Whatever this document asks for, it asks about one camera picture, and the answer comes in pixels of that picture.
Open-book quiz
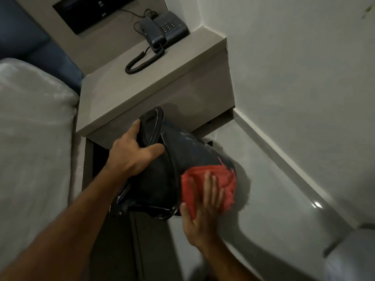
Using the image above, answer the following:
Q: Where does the person's right hand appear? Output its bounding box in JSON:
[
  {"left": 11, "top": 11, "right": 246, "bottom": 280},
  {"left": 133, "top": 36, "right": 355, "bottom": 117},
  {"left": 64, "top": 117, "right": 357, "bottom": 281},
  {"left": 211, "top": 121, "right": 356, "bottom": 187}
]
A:
[{"left": 179, "top": 171, "right": 226, "bottom": 250}]

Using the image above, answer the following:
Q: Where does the person's left hand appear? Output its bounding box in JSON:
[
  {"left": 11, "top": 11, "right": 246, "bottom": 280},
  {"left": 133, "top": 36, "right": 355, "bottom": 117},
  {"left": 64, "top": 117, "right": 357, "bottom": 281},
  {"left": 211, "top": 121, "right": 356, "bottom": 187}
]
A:
[{"left": 107, "top": 119, "right": 165, "bottom": 180}]

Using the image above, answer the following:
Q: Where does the red cleaning cloth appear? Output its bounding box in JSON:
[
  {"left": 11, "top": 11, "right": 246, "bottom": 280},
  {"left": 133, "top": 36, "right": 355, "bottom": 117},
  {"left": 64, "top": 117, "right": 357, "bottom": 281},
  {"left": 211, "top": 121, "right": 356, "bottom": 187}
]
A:
[{"left": 180, "top": 164, "right": 237, "bottom": 219}]

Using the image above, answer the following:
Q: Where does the black plastic trash bin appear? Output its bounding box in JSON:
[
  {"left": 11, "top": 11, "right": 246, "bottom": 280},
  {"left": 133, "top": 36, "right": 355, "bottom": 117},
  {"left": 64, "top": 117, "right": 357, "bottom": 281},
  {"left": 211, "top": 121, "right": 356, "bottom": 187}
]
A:
[{"left": 108, "top": 106, "right": 237, "bottom": 221}]

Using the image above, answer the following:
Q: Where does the person's right forearm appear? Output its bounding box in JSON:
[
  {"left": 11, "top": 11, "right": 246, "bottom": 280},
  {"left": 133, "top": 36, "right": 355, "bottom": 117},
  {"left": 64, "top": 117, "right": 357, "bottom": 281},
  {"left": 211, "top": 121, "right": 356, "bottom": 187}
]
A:
[{"left": 201, "top": 239, "right": 262, "bottom": 281}]

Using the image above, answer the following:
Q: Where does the person's left forearm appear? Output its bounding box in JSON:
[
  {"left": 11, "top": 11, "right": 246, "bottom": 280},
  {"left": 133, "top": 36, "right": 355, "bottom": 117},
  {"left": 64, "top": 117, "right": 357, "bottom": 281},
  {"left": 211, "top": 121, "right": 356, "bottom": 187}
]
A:
[{"left": 0, "top": 169, "right": 130, "bottom": 281}]

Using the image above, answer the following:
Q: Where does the grey bedside table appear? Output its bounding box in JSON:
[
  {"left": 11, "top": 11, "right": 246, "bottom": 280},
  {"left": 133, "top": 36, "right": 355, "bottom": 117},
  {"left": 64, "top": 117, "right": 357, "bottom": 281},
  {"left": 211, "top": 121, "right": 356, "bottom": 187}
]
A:
[{"left": 76, "top": 27, "right": 236, "bottom": 149}]

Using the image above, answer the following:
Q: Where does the white baseboard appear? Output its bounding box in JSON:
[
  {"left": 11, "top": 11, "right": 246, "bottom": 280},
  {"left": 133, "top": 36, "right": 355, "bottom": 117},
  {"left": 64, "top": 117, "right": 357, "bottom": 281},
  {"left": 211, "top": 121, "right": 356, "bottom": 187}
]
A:
[{"left": 233, "top": 109, "right": 361, "bottom": 229}]

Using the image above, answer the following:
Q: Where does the black telephone handset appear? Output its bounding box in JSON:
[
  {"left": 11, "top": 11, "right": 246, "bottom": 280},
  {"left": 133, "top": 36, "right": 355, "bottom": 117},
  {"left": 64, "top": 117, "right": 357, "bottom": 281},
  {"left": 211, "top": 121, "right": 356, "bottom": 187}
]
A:
[{"left": 140, "top": 17, "right": 167, "bottom": 53}]

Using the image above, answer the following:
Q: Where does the white bed mattress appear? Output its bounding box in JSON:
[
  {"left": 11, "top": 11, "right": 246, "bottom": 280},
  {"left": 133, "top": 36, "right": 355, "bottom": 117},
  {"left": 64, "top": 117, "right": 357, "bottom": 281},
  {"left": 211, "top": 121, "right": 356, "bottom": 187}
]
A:
[{"left": 0, "top": 58, "right": 80, "bottom": 271}]

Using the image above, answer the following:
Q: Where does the black telephone base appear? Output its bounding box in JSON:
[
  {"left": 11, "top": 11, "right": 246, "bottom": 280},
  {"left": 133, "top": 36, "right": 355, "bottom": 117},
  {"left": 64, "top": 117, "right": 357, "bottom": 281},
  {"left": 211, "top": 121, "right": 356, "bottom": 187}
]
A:
[{"left": 139, "top": 11, "right": 190, "bottom": 46}]

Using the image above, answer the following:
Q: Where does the white fabric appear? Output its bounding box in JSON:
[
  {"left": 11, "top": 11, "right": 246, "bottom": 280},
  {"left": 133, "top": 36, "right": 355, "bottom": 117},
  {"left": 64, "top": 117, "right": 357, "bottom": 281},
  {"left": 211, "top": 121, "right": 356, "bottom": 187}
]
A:
[{"left": 323, "top": 224, "right": 375, "bottom": 281}]

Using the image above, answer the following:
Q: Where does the blue padded headboard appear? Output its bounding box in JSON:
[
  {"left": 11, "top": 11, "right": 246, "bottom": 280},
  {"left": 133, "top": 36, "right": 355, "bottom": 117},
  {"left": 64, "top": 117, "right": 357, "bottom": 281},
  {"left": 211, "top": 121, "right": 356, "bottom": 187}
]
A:
[{"left": 0, "top": 0, "right": 84, "bottom": 94}]

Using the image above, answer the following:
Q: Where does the black coiled phone cord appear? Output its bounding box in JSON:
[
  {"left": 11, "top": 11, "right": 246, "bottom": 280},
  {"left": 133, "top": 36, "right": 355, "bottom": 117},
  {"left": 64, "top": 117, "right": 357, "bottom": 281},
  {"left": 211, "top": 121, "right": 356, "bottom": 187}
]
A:
[{"left": 125, "top": 44, "right": 166, "bottom": 75}]

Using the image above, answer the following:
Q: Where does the thin black phone cable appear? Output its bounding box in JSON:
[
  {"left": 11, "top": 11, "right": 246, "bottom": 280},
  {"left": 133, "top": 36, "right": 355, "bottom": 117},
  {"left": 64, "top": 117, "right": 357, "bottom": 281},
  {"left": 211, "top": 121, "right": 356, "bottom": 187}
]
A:
[{"left": 120, "top": 8, "right": 160, "bottom": 37}]

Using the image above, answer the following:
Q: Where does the black wall switch panel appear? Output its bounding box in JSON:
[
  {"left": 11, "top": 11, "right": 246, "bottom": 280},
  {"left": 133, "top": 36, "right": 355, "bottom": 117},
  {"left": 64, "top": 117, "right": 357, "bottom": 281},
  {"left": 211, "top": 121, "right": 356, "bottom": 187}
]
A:
[{"left": 52, "top": 0, "right": 136, "bottom": 35}]

